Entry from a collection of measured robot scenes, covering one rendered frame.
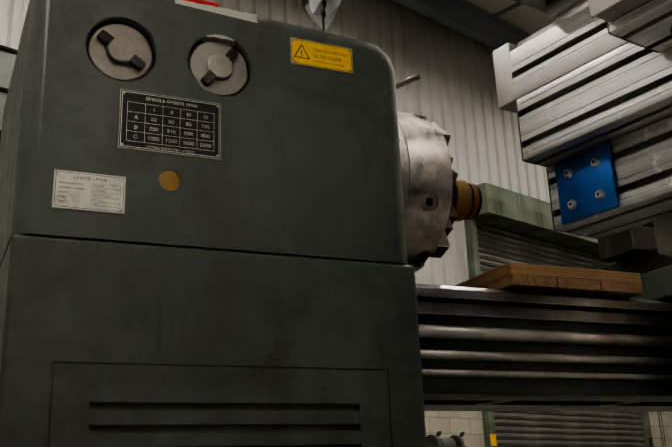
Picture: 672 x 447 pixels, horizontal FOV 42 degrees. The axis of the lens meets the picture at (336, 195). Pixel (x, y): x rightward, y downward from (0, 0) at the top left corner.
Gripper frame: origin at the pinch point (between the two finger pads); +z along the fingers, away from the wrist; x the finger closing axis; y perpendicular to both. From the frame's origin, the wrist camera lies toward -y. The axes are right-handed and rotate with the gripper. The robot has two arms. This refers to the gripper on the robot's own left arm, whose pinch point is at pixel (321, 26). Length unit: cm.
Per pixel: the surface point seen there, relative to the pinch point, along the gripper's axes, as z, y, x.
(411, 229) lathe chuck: 37.4, -0.8, 16.6
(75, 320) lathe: 59, 14, -43
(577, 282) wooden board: 47, 6, 47
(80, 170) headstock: 38, 14, -43
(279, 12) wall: -507, -794, 308
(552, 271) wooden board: 45, 6, 41
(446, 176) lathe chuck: 28.2, 3.6, 22.1
